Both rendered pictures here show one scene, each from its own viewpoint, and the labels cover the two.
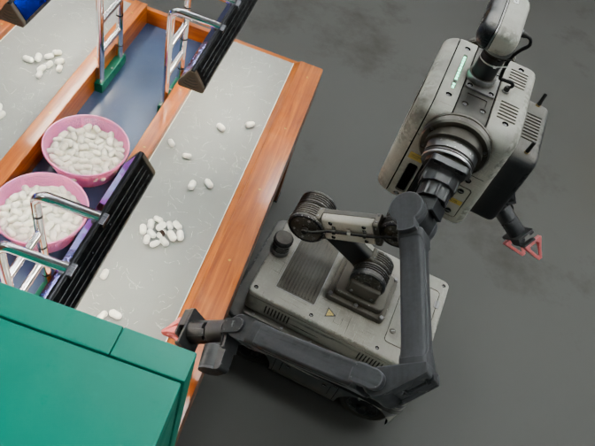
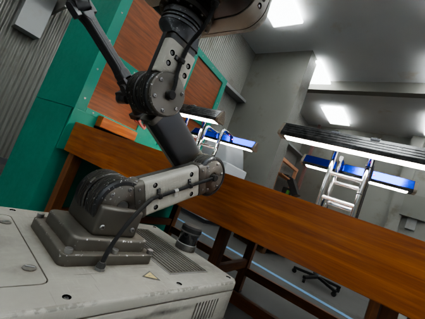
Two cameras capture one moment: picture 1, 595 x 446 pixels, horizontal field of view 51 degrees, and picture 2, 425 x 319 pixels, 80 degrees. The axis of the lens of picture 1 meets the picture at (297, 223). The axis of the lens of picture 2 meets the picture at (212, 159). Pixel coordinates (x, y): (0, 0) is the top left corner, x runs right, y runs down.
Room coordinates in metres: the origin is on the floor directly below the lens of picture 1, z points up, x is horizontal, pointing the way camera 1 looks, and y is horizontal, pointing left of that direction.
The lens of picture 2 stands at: (1.83, -0.71, 0.72)
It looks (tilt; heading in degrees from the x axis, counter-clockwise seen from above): 5 degrees up; 124
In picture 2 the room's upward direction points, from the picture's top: 21 degrees clockwise
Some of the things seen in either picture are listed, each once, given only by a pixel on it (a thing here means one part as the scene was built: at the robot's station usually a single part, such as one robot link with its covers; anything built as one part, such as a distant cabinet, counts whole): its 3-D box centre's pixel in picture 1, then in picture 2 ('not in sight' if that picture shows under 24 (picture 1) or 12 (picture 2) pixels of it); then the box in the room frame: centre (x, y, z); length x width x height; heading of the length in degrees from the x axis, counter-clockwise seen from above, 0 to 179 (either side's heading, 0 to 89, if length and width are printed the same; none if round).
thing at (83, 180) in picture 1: (87, 154); not in sight; (1.25, 0.72, 0.72); 0.27 x 0.27 x 0.10
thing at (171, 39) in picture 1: (197, 57); (340, 186); (1.68, 0.53, 0.90); 0.20 x 0.19 x 0.45; 1
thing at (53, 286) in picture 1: (84, 252); (182, 109); (0.71, 0.42, 1.08); 0.62 x 0.08 x 0.07; 1
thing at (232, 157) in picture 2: not in sight; (216, 178); (-0.76, 3.43, 0.81); 0.84 x 0.70 x 1.62; 173
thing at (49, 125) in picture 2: not in sight; (112, 180); (-0.05, 0.71, 0.42); 1.36 x 0.55 x 0.84; 91
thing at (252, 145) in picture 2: not in sight; (222, 138); (0.69, 0.98, 1.08); 0.62 x 0.08 x 0.07; 1
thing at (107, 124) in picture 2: not in sight; (117, 129); (0.27, 0.35, 0.83); 0.30 x 0.06 x 0.07; 91
